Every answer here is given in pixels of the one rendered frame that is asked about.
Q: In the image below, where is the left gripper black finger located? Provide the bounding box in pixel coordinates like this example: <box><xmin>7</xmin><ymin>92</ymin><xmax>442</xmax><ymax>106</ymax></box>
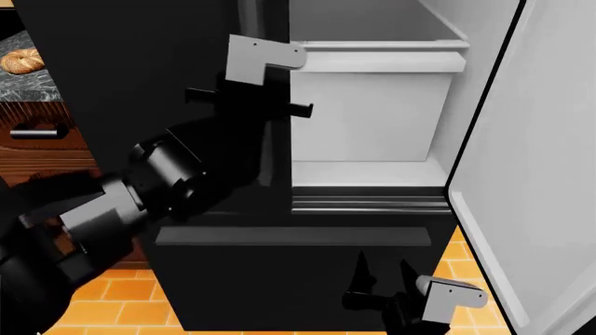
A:
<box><xmin>184</xmin><ymin>87</ymin><xmax>219</xmax><ymax>104</ymax></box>
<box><xmin>286</xmin><ymin>102</ymin><xmax>315</xmax><ymax>120</ymax></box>

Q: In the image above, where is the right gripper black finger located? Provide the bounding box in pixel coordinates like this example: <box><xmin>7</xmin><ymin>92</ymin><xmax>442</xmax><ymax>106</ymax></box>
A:
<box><xmin>399</xmin><ymin>259</ymin><xmax>423</xmax><ymax>299</ymax></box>
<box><xmin>355</xmin><ymin>249</ymin><xmax>378</xmax><ymax>293</ymax></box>

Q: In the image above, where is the fridge door with white lining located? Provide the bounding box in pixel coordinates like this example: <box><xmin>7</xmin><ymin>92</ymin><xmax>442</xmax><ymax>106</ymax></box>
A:
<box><xmin>445</xmin><ymin>0</ymin><xmax>596</xmax><ymax>335</ymax></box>

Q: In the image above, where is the white fridge crisper drawer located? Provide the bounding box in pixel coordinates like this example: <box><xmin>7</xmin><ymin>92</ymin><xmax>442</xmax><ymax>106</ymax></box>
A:
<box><xmin>290</xmin><ymin>50</ymin><xmax>467</xmax><ymax>164</ymax></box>

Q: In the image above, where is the white fridge shelf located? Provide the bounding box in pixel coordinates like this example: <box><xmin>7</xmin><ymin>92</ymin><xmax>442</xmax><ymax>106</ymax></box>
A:
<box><xmin>290</xmin><ymin>39</ymin><xmax>471</xmax><ymax>54</ymax></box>

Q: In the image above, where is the black freezer drawer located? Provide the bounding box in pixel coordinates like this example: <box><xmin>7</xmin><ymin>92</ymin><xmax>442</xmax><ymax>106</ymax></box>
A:
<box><xmin>142</xmin><ymin>211</ymin><xmax>458</xmax><ymax>332</ymax></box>

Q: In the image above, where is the brown wooden cabinet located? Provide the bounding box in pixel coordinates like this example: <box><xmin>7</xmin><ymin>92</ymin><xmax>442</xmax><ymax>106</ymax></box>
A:
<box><xmin>0</xmin><ymin>100</ymin><xmax>151</xmax><ymax>265</ymax></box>

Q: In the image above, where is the grey marble countertop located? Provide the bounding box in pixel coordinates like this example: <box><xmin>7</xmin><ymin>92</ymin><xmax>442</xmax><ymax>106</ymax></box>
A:
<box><xmin>0</xmin><ymin>29</ymin><xmax>64</xmax><ymax>103</ymax></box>

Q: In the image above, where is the sesame bagel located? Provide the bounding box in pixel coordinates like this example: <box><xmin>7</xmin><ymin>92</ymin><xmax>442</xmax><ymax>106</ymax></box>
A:
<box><xmin>0</xmin><ymin>47</ymin><xmax>47</xmax><ymax>75</ymax></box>

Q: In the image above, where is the grey right wrist camera bracket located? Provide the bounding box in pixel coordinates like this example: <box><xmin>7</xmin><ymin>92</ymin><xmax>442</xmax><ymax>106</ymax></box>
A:
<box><xmin>415</xmin><ymin>274</ymin><xmax>490</xmax><ymax>324</ymax></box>

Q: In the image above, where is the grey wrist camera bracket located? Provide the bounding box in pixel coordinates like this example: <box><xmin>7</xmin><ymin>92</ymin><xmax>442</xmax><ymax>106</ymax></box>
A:
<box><xmin>224</xmin><ymin>33</ymin><xmax>308</xmax><ymax>87</ymax></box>
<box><xmin>415</xmin><ymin>274</ymin><xmax>490</xmax><ymax>324</ymax></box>

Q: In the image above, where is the grey left wrist camera bracket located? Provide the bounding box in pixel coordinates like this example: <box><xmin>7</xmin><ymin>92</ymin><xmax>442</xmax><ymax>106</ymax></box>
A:
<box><xmin>224</xmin><ymin>33</ymin><xmax>308</xmax><ymax>87</ymax></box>

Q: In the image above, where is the dark grey freezer drawer handle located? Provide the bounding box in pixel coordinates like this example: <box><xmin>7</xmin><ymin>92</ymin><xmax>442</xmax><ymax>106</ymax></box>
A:
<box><xmin>155</xmin><ymin>225</ymin><xmax>433</xmax><ymax>248</ymax></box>

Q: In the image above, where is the dark metal cabinet handle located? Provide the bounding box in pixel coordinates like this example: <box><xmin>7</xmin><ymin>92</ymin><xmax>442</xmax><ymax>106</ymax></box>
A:
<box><xmin>8</xmin><ymin>120</ymin><xmax>67</xmax><ymax>141</ymax></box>

